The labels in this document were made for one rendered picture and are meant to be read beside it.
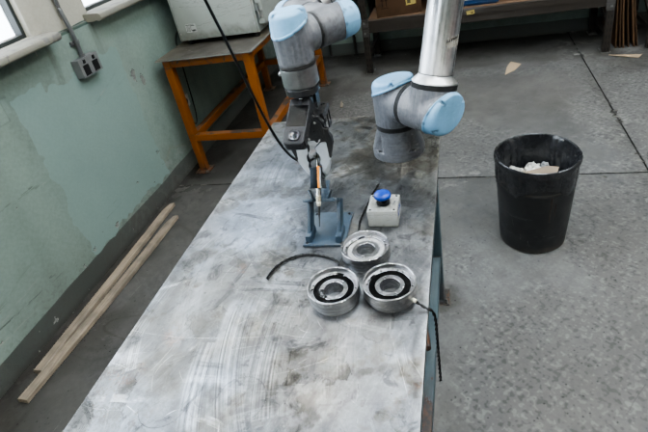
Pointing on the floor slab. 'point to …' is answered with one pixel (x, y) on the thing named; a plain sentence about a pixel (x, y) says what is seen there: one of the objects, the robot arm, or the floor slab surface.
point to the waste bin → (535, 190)
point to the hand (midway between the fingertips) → (317, 173)
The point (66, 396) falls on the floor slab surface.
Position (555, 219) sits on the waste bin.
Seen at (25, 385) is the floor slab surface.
